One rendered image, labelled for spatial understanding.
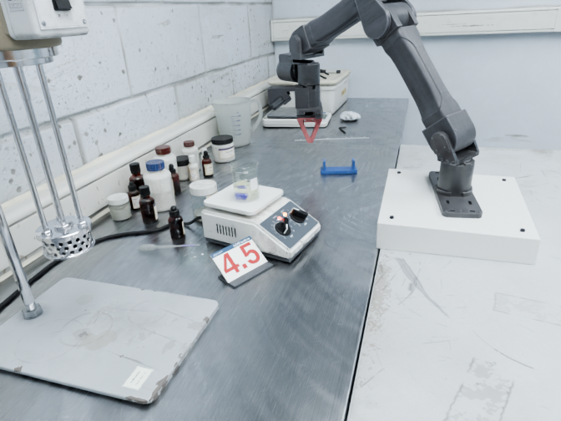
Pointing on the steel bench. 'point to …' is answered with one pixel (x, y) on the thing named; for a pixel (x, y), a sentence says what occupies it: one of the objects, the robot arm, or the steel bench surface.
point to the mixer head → (37, 29)
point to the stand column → (18, 271)
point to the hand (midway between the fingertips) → (310, 139)
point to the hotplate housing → (210, 225)
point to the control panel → (289, 225)
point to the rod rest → (339, 169)
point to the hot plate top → (223, 201)
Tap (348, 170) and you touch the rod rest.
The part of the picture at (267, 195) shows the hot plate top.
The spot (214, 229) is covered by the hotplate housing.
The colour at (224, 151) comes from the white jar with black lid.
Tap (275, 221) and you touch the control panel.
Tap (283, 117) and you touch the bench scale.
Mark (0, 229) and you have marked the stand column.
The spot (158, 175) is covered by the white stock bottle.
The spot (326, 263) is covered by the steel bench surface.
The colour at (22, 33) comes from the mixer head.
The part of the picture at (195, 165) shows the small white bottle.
